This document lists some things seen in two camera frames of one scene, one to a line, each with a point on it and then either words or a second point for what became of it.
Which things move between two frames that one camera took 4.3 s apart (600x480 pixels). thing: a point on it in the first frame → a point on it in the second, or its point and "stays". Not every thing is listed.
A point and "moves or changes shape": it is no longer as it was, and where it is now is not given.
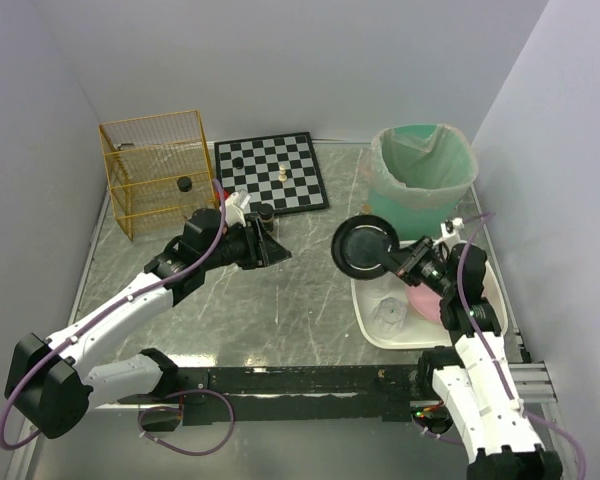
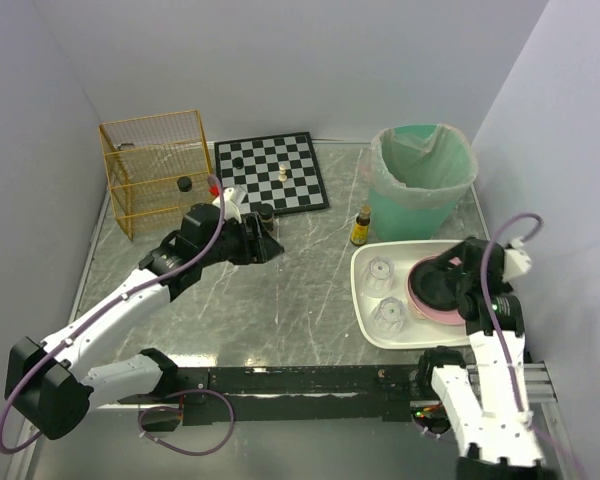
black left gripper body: (257, 241) stays
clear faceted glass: (388, 318) stays
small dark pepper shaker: (266, 214) stays
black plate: (358, 244) moves or changes shape
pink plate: (424, 304) stays
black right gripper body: (406, 265) → (457, 281)
